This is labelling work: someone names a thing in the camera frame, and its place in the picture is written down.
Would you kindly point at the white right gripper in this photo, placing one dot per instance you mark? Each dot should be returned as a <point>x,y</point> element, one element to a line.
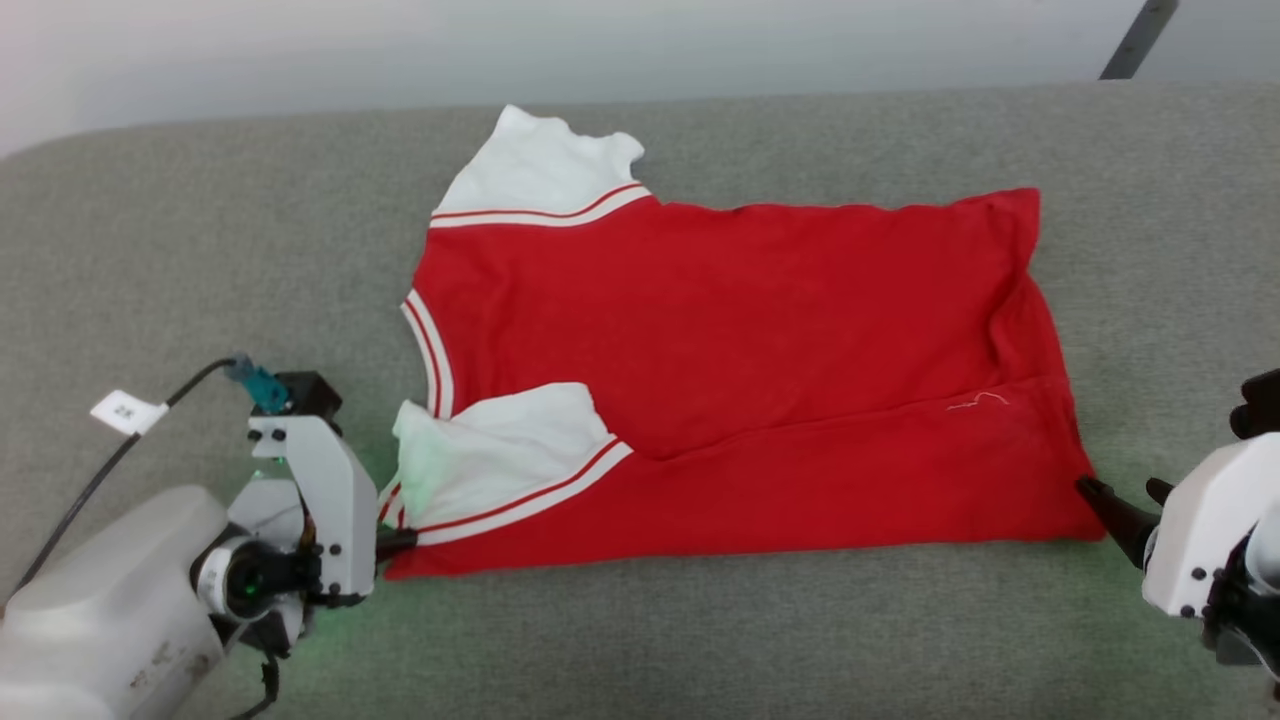
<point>1200,520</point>

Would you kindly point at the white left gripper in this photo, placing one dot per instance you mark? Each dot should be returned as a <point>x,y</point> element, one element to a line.
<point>325,510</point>

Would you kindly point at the red and white jersey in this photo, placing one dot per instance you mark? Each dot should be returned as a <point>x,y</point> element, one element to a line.
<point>720,330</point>

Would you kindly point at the white grey right arm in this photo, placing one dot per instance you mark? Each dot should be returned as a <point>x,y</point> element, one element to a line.
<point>1250,610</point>

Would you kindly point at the white grey left arm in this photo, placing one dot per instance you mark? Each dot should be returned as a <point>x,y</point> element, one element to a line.
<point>100,610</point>

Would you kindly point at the grey fabric sofa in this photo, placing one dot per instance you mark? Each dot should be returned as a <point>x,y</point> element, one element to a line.
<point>200,220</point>

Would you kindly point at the dark grey metal pole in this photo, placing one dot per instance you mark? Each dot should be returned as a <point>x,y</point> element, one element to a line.
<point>1138,40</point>

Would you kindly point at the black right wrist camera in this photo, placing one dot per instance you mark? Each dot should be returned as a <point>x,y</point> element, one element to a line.
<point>1260,405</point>

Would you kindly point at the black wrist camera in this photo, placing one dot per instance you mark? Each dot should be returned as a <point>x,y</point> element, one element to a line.
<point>312,395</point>
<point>1260,405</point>

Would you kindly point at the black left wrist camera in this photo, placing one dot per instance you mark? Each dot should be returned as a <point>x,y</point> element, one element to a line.
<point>312,395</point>

